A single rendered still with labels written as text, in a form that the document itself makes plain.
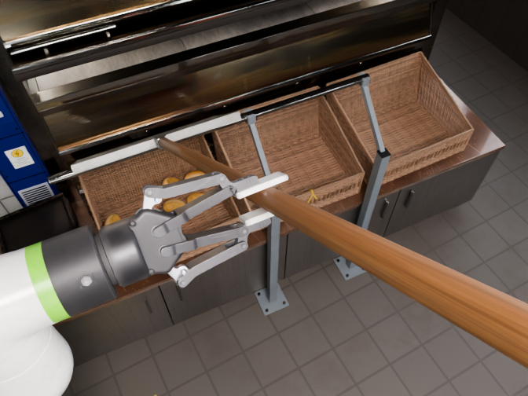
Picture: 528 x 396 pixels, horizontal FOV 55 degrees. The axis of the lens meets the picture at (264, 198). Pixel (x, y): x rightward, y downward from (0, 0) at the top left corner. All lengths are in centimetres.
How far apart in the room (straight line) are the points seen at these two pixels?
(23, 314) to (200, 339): 209
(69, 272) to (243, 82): 175
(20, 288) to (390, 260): 38
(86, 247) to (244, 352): 207
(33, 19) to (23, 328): 135
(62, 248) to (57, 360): 16
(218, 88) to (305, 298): 120
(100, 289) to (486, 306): 41
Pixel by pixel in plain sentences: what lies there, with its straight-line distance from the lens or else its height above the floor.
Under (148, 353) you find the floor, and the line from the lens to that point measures 267.
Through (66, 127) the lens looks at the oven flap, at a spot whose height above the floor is 102.
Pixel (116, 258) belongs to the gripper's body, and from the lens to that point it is 58.
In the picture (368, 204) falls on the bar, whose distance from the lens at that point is 229.
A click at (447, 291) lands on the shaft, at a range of 33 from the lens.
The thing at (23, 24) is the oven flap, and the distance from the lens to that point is 184.
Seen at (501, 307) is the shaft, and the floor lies 222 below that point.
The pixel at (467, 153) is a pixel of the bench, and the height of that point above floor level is 58.
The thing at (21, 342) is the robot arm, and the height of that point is 194.
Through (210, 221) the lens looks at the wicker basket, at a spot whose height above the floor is 59.
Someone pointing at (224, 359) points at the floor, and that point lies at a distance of 260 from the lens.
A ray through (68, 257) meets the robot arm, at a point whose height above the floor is 200.
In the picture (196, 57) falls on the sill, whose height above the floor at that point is 118.
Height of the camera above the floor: 247
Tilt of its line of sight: 55 degrees down
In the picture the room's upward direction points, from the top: straight up
